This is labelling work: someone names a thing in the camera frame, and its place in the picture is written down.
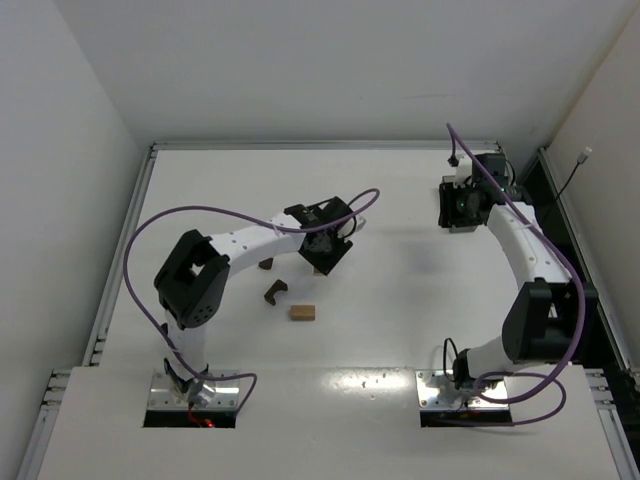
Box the black wall cable white plug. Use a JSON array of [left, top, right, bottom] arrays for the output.
[[540, 146, 593, 227]]

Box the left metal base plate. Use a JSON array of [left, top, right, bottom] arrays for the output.
[[147, 371, 240, 412]]

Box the metal base plate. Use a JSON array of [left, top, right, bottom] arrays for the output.
[[147, 371, 240, 412], [415, 369, 510, 414]]

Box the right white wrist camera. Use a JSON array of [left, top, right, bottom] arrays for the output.
[[443, 154, 473, 187]]

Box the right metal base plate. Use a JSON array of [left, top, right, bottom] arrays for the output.
[[415, 369, 510, 414]]

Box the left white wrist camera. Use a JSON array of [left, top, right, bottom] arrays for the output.
[[338, 215, 366, 239]]

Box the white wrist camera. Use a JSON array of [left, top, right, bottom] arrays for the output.
[[443, 154, 473, 187], [338, 215, 366, 239]]

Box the dark brown arch block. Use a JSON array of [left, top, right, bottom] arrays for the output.
[[263, 279, 289, 306]]

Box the thick light wood block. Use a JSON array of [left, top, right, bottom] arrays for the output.
[[289, 304, 316, 322]]

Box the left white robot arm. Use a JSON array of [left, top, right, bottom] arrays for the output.
[[154, 197, 358, 374]]

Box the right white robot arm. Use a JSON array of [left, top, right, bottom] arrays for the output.
[[438, 153, 598, 389]]

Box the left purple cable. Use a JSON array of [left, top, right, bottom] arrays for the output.
[[122, 187, 381, 414]]

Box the dark brown wood cube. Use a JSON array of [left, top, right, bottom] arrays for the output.
[[258, 258, 274, 270]]

